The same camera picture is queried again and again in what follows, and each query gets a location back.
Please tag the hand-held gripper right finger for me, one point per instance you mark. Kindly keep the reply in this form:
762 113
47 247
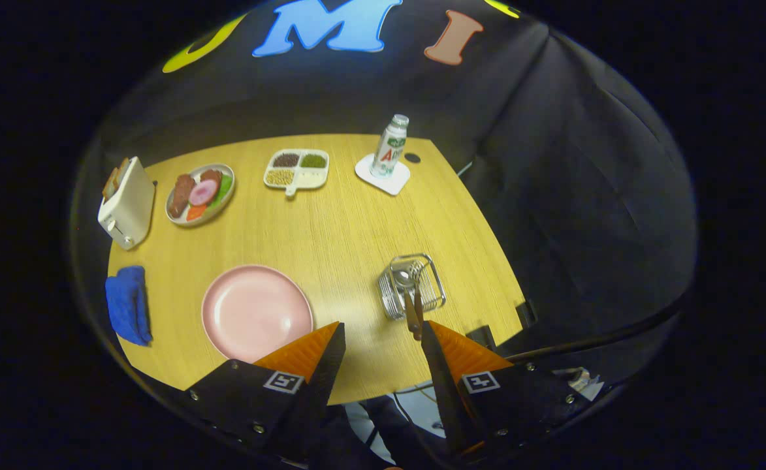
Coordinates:
445 391

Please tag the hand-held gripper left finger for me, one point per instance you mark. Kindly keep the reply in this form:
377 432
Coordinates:
320 391

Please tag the black table clamp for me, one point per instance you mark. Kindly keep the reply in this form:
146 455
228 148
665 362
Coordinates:
526 314
480 337

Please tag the pink plate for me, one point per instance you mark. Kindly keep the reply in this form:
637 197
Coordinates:
255 313

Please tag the blue cloth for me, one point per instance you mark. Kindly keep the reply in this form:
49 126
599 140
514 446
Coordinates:
128 307

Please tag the white divided bean dish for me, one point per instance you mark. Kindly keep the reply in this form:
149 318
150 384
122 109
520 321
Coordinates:
296 181

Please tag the white square coaster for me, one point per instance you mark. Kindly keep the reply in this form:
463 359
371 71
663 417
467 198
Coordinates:
389 185

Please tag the orange carrot piece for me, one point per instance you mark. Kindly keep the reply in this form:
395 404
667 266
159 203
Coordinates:
196 213

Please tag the white oval food plate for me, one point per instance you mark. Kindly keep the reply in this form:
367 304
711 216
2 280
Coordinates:
177 220

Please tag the green lettuce leaf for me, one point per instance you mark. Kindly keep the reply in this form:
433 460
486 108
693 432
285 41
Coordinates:
223 189

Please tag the pink ham slice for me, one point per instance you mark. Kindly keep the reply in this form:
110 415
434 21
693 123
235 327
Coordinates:
204 192

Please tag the black table grommet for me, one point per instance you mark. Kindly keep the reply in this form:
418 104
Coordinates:
413 158

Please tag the long brown meat piece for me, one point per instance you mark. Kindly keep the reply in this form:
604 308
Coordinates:
180 194

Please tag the small brown meat piece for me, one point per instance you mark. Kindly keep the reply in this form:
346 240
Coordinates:
211 175

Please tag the white bottle with green label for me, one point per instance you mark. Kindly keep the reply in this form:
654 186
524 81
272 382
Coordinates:
389 147

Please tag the white toaster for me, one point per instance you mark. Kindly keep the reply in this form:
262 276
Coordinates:
131 209

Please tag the brown toast slice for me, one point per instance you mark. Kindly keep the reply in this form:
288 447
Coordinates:
121 171
110 184

